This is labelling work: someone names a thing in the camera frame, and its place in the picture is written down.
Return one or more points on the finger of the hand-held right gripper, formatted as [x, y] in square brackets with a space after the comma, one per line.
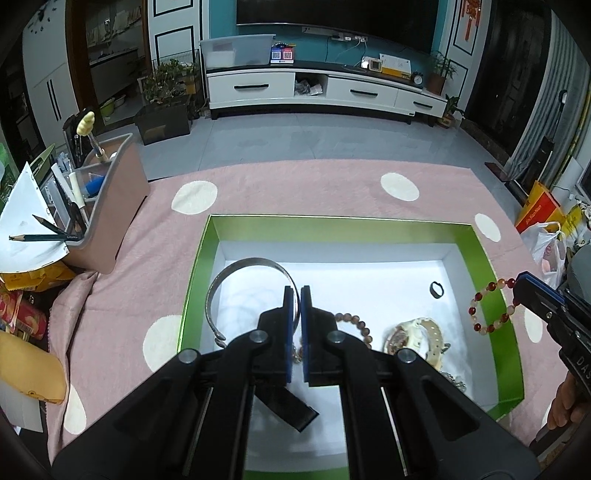
[531, 293]

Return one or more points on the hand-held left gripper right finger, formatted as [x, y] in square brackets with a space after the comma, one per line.
[305, 332]

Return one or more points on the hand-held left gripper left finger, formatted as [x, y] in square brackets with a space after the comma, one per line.
[291, 332]

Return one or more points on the black fitness band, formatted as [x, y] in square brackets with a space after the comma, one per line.
[291, 410]

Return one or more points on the silver metal headband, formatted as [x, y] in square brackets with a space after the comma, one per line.
[210, 300]

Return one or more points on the white wrist watch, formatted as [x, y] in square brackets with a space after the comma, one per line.
[427, 330]

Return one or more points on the green cardboard box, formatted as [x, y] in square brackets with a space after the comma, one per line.
[341, 224]

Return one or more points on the person's right hand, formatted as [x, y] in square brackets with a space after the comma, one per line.
[561, 406]

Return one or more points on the white plastic shopping bag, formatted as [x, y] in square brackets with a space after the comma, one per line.
[547, 254]

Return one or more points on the orange yellow box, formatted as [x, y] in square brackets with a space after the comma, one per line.
[538, 207]

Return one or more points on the pink polka dot tablecloth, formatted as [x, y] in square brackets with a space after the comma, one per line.
[286, 184]

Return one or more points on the small potted plant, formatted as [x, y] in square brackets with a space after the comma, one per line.
[450, 113]

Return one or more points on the pink pen holder bin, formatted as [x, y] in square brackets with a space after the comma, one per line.
[120, 198]

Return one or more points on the tall potted plant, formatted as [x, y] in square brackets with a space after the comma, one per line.
[438, 76]

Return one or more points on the small alarm clock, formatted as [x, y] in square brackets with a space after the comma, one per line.
[418, 78]

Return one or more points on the dark planter with plants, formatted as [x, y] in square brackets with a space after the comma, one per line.
[164, 120]

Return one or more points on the white television cabinet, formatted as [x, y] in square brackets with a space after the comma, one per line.
[249, 87]

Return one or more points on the yellow snack packet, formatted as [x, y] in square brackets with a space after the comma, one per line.
[41, 277]

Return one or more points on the white yellow box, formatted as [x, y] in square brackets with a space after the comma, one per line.
[397, 65]

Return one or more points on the dark pencil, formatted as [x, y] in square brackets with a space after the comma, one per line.
[41, 238]
[48, 224]

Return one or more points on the red snack packet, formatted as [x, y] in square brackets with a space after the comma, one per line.
[23, 316]

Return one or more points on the red hanging knot decoration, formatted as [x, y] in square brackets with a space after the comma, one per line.
[471, 18]

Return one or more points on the clear plastic storage bin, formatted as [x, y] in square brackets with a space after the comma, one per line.
[235, 50]

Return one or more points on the cream swirl topped pen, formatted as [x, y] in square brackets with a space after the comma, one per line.
[86, 124]

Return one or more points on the white paper sheet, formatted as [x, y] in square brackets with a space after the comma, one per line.
[23, 217]

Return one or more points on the white power strip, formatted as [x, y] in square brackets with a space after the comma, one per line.
[337, 33]

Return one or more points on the black television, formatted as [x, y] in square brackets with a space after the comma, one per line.
[332, 16]

